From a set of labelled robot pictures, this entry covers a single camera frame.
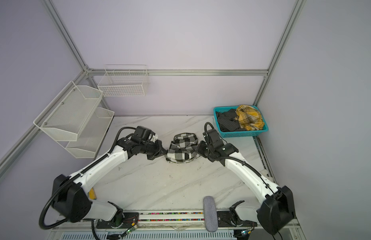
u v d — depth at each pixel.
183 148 0.99
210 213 0.73
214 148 0.59
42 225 0.37
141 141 0.63
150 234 0.70
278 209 0.39
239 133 1.01
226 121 1.06
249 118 1.04
